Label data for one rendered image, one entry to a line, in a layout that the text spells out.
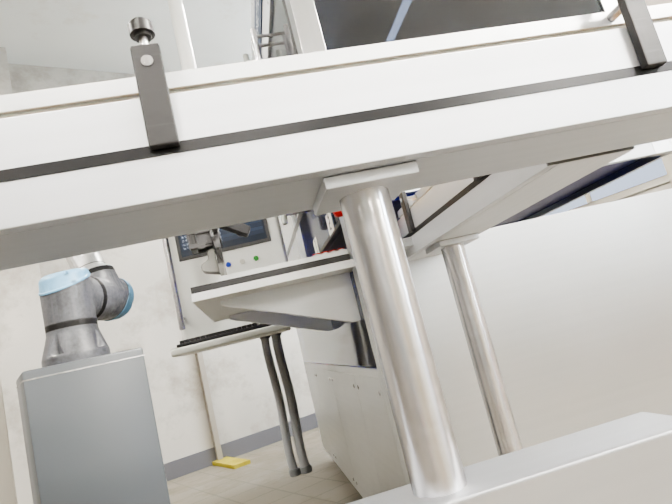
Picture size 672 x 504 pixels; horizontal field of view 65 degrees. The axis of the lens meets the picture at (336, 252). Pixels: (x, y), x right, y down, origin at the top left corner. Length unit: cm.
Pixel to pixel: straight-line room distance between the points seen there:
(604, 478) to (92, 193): 50
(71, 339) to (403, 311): 102
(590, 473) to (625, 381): 103
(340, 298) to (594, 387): 68
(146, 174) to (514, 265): 111
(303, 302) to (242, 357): 314
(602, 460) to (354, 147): 35
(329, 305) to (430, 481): 91
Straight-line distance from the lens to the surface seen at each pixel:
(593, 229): 157
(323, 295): 137
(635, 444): 57
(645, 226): 166
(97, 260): 157
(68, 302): 140
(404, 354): 48
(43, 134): 49
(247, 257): 229
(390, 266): 49
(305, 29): 152
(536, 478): 52
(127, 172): 46
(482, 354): 113
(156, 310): 430
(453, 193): 95
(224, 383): 441
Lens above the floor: 70
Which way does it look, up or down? 9 degrees up
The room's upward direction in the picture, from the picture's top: 14 degrees counter-clockwise
